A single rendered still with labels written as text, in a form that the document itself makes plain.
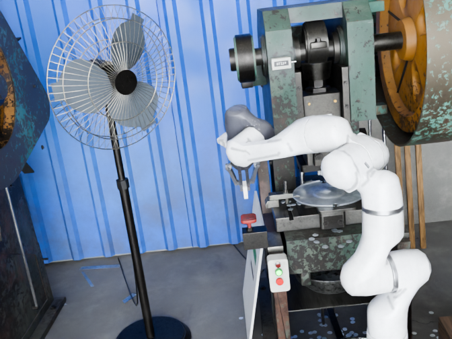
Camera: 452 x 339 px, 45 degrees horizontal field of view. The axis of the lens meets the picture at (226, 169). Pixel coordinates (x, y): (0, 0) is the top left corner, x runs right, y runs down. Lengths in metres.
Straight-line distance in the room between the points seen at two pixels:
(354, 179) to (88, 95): 1.16
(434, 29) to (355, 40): 0.33
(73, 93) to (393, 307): 1.38
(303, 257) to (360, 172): 0.77
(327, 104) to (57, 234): 2.21
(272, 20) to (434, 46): 0.58
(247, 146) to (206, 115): 1.69
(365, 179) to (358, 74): 0.71
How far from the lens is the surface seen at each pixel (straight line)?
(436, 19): 1.89
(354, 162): 1.48
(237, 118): 1.79
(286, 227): 2.23
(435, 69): 1.90
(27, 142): 2.69
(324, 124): 1.55
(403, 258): 1.61
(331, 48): 2.19
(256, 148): 1.67
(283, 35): 2.06
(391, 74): 2.53
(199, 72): 3.33
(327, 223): 2.21
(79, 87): 2.22
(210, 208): 3.55
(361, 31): 2.10
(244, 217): 2.10
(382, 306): 1.66
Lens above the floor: 1.58
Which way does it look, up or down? 18 degrees down
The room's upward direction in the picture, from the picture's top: 7 degrees counter-clockwise
